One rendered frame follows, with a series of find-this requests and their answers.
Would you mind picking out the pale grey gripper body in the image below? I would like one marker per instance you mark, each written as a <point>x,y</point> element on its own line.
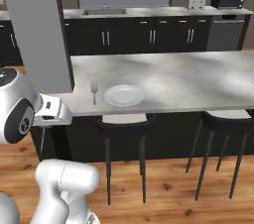
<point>64,116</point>

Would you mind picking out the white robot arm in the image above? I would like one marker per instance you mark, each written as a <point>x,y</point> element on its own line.
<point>63,181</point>

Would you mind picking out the silver fork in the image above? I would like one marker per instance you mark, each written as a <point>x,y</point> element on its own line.
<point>94,91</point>

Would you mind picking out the white round plate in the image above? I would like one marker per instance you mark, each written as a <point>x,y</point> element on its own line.
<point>124,95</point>

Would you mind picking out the black stool with white seat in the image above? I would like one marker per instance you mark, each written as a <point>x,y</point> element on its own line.
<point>228,120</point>
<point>124,124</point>

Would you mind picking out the tall grey fridge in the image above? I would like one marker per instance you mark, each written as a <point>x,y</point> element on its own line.
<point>36,29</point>

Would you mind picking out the black kitchen island base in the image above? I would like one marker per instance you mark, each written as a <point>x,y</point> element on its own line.
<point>172,135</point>

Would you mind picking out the steel sink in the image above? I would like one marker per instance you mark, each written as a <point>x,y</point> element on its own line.
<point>104,12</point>

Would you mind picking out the silver tap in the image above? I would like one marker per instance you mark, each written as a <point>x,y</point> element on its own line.
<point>104,2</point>

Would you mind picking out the grey dishwasher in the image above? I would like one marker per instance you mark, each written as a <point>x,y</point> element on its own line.
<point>226,33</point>

